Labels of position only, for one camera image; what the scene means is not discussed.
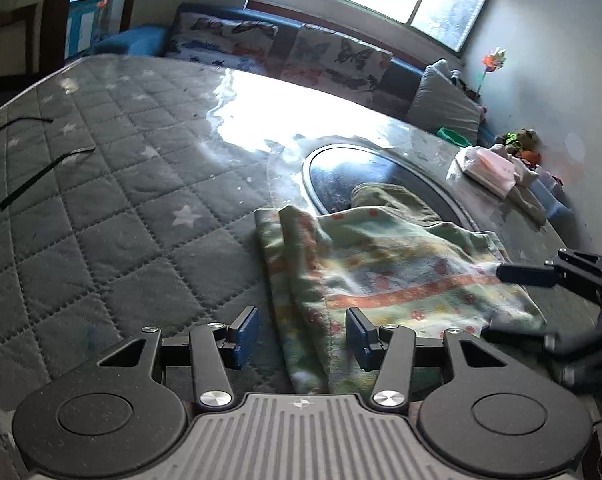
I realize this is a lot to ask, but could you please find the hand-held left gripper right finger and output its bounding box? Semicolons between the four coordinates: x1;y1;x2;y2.
345;307;508;411

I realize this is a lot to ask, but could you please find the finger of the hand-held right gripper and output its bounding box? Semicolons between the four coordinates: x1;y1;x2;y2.
481;325;602;392
495;248;602;302

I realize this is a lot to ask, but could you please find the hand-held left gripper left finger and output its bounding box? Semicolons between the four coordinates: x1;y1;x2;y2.
96;305;262;411

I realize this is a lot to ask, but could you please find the pastel striped button shirt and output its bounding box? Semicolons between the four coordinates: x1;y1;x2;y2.
255;182;548;395

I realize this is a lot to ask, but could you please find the cream garment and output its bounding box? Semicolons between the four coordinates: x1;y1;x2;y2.
501;157;552;227

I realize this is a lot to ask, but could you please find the clear plastic storage box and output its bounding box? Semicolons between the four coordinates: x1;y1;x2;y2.
531;165;575;222

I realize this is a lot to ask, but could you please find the pink tissue pack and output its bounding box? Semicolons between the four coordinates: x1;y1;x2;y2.
453;146;518;199

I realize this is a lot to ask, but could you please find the brown teddy bear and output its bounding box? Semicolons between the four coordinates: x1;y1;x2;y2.
496;129;542;155

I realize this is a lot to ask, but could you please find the green bowl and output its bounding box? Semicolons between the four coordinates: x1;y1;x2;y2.
436;127;475;149

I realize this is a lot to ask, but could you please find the round black induction hob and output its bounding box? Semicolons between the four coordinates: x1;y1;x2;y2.
301;142;482;241

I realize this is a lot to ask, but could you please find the grey pillow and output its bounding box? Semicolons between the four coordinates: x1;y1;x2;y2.
407;59;484;147

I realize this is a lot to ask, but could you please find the colourful pinwheel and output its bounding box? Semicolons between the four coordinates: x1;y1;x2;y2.
477;47;510;97

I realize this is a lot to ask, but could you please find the tall butterfly print cushion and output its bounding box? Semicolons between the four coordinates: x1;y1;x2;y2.
281;24;392;100

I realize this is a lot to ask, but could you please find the wide butterfly print cushion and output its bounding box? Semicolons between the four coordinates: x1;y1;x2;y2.
173;4;280;75

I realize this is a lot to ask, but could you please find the blue sofa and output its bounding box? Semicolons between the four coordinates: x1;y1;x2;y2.
93;2;496;147

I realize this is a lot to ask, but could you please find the blue and white cabinet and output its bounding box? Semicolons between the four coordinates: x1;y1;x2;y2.
65;0;108;59

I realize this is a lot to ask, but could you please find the wooden chair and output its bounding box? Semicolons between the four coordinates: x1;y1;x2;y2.
0;2;40;95

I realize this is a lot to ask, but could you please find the black cable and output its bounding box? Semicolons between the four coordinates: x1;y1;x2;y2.
0;145;98;212
0;115;54;144

